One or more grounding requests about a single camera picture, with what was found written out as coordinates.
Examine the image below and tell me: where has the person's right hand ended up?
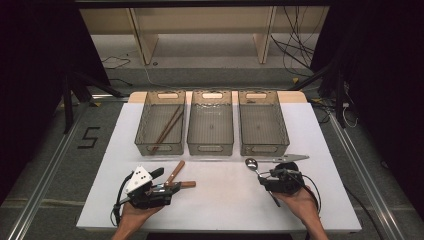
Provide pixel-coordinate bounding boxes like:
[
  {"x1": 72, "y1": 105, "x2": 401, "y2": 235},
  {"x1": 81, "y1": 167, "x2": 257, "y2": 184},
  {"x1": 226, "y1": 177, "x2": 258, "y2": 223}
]
[{"x1": 274, "y1": 185, "x2": 322, "y2": 222}]

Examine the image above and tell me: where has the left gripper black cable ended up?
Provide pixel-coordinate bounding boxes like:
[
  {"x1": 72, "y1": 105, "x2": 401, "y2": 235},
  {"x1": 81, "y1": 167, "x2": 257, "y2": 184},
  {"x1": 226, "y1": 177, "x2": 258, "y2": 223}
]
[{"x1": 111, "y1": 172, "x2": 134, "y2": 228}]

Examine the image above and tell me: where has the wooden-handled knife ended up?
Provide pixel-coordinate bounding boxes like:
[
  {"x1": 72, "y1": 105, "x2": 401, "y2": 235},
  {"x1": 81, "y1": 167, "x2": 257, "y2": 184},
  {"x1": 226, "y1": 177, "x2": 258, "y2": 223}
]
[{"x1": 153, "y1": 180, "x2": 197, "y2": 195}]

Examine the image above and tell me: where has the aluminium floor rail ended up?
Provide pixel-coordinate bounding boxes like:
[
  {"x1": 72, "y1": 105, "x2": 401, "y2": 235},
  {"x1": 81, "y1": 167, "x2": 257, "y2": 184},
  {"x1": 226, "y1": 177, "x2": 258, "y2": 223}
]
[
  {"x1": 327, "y1": 112, "x2": 407, "y2": 240},
  {"x1": 5, "y1": 111, "x2": 83, "y2": 240}
]

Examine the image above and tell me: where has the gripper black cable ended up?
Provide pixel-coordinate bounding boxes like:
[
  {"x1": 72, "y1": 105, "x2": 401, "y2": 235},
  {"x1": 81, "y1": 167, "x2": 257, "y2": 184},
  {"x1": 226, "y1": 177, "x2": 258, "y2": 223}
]
[
  {"x1": 111, "y1": 172, "x2": 134, "y2": 228},
  {"x1": 293, "y1": 172, "x2": 323, "y2": 215}
]

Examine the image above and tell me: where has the wooden-handled fork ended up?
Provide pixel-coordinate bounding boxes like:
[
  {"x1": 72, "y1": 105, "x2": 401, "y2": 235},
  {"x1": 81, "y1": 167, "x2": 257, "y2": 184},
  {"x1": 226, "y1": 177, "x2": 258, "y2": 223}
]
[{"x1": 165, "y1": 160, "x2": 186, "y2": 185}]

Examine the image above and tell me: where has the white floor cable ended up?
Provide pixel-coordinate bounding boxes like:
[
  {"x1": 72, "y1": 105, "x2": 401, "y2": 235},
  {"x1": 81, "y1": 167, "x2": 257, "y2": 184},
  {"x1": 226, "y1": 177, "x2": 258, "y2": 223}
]
[{"x1": 341, "y1": 102, "x2": 360, "y2": 130}]

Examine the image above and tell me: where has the person's left hand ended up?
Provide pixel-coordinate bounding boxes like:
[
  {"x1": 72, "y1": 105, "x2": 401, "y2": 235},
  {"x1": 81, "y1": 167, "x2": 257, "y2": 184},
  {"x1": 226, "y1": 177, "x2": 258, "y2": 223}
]
[{"x1": 119, "y1": 202, "x2": 165, "y2": 233}]

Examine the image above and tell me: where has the dark curtain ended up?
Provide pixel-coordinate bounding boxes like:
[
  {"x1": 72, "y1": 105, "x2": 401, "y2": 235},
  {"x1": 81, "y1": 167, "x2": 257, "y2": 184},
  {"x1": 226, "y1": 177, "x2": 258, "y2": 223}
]
[
  {"x1": 309, "y1": 0, "x2": 424, "y2": 223},
  {"x1": 0, "y1": 0, "x2": 112, "y2": 206}
]

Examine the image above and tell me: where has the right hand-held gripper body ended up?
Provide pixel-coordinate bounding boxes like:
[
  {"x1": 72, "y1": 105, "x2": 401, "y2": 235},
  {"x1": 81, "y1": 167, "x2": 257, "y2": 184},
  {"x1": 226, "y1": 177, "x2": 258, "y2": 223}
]
[{"x1": 266, "y1": 153, "x2": 311, "y2": 195}]

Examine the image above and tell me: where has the thin black floor cable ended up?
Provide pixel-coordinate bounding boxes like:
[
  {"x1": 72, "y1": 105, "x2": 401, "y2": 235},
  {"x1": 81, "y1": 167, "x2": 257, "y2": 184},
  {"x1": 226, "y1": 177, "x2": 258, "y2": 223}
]
[{"x1": 100, "y1": 55, "x2": 132, "y2": 71}]

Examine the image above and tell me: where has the black metal stand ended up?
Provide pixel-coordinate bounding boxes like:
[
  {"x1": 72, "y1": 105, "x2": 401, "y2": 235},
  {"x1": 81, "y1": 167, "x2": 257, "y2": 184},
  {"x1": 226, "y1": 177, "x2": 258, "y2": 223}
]
[
  {"x1": 60, "y1": 70, "x2": 125, "y2": 135},
  {"x1": 289, "y1": 59, "x2": 348, "y2": 130}
]

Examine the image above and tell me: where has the brown wooden chopstick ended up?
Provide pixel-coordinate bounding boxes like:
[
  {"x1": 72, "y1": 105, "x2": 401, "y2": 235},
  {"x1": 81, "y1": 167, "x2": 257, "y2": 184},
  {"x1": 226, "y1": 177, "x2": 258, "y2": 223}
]
[
  {"x1": 150, "y1": 104, "x2": 183, "y2": 154},
  {"x1": 155, "y1": 109, "x2": 185, "y2": 146}
]

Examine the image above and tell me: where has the white table mat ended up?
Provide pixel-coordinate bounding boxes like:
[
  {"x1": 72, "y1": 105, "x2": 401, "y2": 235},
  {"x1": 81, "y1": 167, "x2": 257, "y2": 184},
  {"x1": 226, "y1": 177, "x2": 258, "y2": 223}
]
[{"x1": 75, "y1": 101, "x2": 363, "y2": 234}]

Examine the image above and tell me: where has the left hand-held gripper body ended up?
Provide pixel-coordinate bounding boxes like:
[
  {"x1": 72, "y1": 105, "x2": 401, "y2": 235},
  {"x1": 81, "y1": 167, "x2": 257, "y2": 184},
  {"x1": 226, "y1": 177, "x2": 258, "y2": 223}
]
[{"x1": 125, "y1": 165, "x2": 175, "y2": 211}]

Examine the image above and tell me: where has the grey translucent plastic bin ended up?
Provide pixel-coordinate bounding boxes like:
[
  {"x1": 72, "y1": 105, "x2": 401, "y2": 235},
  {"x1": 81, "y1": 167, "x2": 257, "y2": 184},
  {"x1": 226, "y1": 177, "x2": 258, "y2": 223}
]
[
  {"x1": 186, "y1": 89, "x2": 235, "y2": 157},
  {"x1": 134, "y1": 89, "x2": 187, "y2": 157},
  {"x1": 237, "y1": 89, "x2": 291, "y2": 158}
]

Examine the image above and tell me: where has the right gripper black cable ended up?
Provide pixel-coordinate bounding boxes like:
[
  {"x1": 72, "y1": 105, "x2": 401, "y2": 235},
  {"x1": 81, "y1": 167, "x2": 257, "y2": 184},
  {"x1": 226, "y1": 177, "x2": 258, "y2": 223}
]
[{"x1": 293, "y1": 172, "x2": 323, "y2": 215}]

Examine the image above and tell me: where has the black cable bundle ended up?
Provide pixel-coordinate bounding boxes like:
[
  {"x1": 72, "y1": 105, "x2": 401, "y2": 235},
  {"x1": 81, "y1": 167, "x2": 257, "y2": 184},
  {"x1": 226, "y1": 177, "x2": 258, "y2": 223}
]
[{"x1": 270, "y1": 6, "x2": 318, "y2": 78}]

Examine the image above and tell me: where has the silver metal spoon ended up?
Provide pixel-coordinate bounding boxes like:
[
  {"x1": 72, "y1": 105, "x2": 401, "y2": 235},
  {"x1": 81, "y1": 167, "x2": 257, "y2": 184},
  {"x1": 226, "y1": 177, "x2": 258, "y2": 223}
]
[{"x1": 244, "y1": 157, "x2": 282, "y2": 208}]

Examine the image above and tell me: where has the light wooden shelf unit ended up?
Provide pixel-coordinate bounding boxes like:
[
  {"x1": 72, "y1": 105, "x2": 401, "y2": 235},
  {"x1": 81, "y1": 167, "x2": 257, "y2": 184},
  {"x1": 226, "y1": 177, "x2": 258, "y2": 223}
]
[{"x1": 79, "y1": 6, "x2": 330, "y2": 66}]

